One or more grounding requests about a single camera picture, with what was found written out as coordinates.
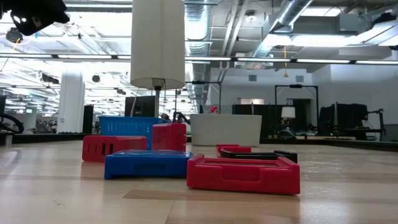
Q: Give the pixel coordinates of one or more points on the red USB wall charger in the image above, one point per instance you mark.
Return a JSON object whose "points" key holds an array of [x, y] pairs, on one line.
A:
{"points": [[169, 137], [127, 144]]}

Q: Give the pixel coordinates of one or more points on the red tray front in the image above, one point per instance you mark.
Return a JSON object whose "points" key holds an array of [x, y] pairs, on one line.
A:
{"points": [[242, 180]]}

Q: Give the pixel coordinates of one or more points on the round black ceiling fixture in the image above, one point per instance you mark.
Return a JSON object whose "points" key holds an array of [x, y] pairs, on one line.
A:
{"points": [[95, 78], [14, 35]]}

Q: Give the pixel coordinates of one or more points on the white building pillar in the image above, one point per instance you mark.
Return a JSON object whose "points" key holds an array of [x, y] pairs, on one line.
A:
{"points": [[71, 109]]}

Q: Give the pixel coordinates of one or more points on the black upright panel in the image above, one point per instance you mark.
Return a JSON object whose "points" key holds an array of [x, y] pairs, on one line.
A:
{"points": [[88, 119]]}

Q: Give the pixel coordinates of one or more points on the white shade table lamp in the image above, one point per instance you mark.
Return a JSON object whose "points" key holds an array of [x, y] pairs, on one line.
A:
{"points": [[157, 46]]}

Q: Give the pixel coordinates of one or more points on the blue plastic tray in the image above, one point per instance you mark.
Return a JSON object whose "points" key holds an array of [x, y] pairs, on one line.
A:
{"points": [[124, 127]]}

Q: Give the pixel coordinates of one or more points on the person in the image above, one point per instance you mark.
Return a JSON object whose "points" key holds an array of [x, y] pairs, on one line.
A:
{"points": [[165, 117]]}

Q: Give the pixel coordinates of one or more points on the long ceiling light strip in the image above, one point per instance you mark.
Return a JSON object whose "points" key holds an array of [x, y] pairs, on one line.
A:
{"points": [[264, 60], [208, 58], [323, 61], [376, 62]]}

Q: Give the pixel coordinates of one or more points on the small red object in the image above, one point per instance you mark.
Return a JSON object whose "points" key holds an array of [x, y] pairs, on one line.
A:
{"points": [[214, 109]]}

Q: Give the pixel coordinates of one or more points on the grey plastic bin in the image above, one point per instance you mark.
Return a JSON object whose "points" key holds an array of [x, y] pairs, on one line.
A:
{"points": [[225, 130]]}

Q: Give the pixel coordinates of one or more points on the black red flat tray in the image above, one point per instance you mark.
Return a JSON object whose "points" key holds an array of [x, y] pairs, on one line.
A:
{"points": [[248, 156]]}

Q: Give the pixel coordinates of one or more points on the small white shade lamp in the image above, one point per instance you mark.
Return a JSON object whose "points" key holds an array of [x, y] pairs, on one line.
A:
{"points": [[288, 112]]}

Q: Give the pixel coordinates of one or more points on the black monitor pair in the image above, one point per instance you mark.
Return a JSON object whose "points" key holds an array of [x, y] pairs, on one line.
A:
{"points": [[348, 116]]}

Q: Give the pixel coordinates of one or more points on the black metal table frame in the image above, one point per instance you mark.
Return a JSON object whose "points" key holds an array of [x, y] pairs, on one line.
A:
{"points": [[46, 137]]}

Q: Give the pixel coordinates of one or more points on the corrugated silver duct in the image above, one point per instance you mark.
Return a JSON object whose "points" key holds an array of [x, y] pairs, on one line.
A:
{"points": [[197, 18]]}

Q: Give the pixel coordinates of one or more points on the black metal frame stand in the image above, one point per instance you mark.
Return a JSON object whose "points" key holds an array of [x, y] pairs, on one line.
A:
{"points": [[205, 82], [295, 86]]}

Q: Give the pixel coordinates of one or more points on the silver ventilation duct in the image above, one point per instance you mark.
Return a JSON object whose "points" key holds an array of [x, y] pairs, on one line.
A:
{"points": [[292, 12]]}

